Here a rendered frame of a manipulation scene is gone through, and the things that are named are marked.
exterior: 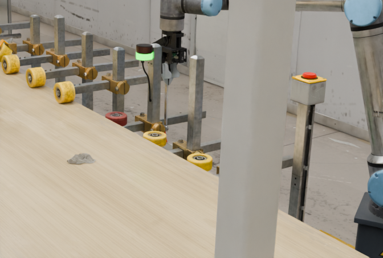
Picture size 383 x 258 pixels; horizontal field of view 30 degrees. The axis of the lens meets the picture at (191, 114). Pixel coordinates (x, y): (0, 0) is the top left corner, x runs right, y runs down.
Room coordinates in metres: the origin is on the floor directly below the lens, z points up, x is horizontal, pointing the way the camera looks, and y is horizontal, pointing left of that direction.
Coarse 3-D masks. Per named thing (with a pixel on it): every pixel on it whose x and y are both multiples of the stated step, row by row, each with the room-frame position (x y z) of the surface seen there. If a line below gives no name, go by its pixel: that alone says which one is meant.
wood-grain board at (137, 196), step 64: (0, 64) 3.17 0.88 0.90; (0, 128) 2.30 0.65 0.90; (64, 128) 2.33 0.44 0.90; (0, 192) 1.78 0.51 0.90; (64, 192) 1.80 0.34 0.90; (128, 192) 1.82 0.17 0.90; (192, 192) 1.84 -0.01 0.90; (0, 256) 1.44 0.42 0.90; (64, 256) 1.45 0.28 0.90; (128, 256) 1.46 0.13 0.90; (192, 256) 1.48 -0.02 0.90; (320, 256) 1.50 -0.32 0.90
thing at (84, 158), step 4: (76, 156) 2.04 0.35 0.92; (80, 156) 2.04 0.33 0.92; (84, 156) 2.04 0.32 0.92; (88, 156) 2.04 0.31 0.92; (68, 160) 2.02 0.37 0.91; (72, 160) 2.01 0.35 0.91; (76, 160) 2.03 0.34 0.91; (80, 160) 2.02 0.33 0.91; (84, 160) 2.02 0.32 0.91; (88, 160) 2.03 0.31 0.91; (92, 160) 2.04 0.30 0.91
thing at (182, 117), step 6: (174, 114) 2.66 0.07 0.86; (180, 114) 2.66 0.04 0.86; (186, 114) 2.67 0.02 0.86; (204, 114) 2.72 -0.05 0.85; (162, 120) 2.60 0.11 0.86; (168, 120) 2.61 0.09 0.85; (174, 120) 2.63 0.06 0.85; (180, 120) 2.65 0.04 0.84; (186, 120) 2.67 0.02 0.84; (126, 126) 2.50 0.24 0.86; (132, 126) 2.51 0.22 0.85; (138, 126) 2.53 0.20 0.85
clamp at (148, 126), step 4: (136, 116) 2.59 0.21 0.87; (140, 116) 2.59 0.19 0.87; (144, 116) 2.59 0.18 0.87; (136, 120) 2.59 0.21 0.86; (140, 120) 2.56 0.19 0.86; (144, 120) 2.55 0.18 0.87; (144, 124) 2.54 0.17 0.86; (148, 124) 2.52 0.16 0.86; (152, 124) 2.51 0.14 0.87; (156, 124) 2.51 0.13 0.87; (160, 124) 2.51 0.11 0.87; (144, 128) 2.54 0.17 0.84; (148, 128) 2.52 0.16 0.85; (152, 128) 2.50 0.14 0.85; (156, 128) 2.49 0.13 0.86; (160, 128) 2.51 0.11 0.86; (164, 128) 2.52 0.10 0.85; (144, 132) 2.54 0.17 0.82; (164, 132) 2.52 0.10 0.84
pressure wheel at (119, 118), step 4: (112, 112) 2.51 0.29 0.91; (116, 112) 2.51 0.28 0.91; (120, 112) 2.52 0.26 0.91; (108, 116) 2.46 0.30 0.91; (112, 116) 2.47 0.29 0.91; (116, 116) 2.48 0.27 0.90; (120, 116) 2.47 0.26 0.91; (124, 116) 2.47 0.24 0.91; (112, 120) 2.45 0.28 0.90; (116, 120) 2.45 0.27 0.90; (120, 120) 2.45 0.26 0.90; (124, 120) 2.46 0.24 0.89; (120, 124) 2.45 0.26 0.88; (124, 124) 2.46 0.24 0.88
